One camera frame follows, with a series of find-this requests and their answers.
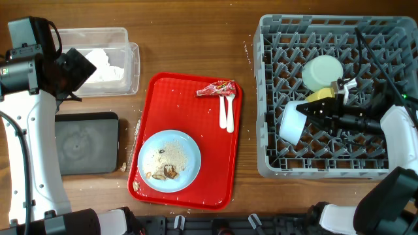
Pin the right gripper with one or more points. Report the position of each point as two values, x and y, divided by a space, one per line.
336 113

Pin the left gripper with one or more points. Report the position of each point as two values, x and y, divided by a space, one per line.
78 66

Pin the yellow cup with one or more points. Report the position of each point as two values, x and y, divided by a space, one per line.
326 92

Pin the light blue bowl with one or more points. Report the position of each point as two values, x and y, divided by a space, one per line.
292 123

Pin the green bowl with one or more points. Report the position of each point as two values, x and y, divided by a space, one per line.
321 71

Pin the white napkin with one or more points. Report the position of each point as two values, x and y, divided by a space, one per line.
104 71

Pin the red snack wrapper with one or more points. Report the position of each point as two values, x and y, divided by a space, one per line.
221 88

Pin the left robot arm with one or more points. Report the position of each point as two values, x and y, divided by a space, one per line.
39 203

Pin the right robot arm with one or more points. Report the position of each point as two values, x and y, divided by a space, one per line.
381 211

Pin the grey dishwasher rack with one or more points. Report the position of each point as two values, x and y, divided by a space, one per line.
369 48

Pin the clear plastic bin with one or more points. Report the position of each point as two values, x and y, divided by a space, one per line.
122 53

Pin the black tray bin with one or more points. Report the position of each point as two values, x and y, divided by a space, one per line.
87 143

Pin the white plastic spoon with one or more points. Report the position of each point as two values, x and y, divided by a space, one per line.
230 117

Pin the white plastic fork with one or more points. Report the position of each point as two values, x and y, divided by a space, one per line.
222 113

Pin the red serving tray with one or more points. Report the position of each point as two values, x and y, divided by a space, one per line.
171 104

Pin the food crumb on table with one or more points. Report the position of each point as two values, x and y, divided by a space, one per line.
123 167

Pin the food crumb on tray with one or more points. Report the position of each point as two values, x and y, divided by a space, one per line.
135 186

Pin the light blue plate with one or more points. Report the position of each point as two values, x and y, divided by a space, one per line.
187 176

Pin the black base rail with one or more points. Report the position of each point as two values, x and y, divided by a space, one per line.
278 225

